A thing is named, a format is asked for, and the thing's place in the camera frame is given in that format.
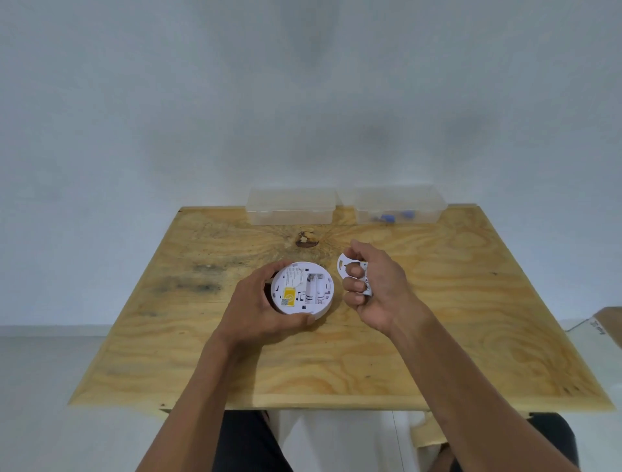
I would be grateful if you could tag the white round mounting plate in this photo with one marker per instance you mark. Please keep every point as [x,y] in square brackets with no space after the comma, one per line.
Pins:
[342,265]

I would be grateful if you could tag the person's left forearm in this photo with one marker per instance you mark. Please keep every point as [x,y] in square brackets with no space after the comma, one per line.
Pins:
[199,408]

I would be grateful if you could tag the black trousers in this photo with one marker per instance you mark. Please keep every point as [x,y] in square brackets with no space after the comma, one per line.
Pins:
[252,445]

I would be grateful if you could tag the brown cardboard box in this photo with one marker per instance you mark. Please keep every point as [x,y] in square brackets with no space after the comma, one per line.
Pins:
[610,326]

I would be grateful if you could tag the white round smoke detector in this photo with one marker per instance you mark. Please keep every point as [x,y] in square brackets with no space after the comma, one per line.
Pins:
[303,291]

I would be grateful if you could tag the blue small parts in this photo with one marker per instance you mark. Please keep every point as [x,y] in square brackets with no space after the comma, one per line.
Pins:
[388,217]

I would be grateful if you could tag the white battery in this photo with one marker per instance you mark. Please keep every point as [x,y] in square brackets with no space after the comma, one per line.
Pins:
[311,287]

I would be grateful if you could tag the person's left hand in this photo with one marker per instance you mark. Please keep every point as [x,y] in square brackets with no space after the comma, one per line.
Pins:
[245,311]

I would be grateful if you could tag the person's right hand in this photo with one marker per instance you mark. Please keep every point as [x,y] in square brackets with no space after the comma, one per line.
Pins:
[386,287]

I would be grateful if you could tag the clear plastic storage box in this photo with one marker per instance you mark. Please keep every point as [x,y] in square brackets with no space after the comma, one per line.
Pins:
[401,200]
[291,206]

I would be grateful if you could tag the person's right thumb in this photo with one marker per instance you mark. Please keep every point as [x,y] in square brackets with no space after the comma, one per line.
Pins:
[358,250]

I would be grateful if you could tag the person's left thumb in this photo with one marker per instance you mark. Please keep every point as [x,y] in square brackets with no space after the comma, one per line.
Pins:
[302,322]

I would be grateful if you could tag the person's right forearm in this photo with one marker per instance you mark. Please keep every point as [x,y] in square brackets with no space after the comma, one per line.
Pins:
[466,394]

